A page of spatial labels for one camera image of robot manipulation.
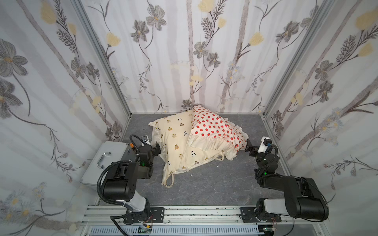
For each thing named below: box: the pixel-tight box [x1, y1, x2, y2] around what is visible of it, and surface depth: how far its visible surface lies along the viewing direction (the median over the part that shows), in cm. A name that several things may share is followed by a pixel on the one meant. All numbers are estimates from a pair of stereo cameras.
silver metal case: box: [79, 140, 138, 185], surface depth 83 cm
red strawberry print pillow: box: [188, 105, 250, 161], surface depth 90 cm
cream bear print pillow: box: [148, 108, 225, 188], surface depth 91 cm
